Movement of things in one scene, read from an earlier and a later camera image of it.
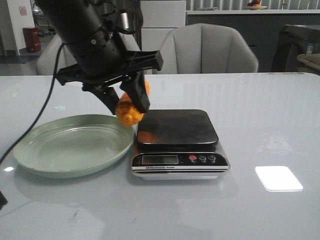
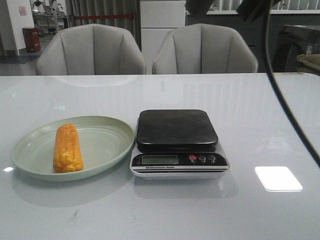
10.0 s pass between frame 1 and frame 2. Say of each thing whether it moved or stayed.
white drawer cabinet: stayed
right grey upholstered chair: stayed
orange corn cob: moved
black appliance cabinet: stayed
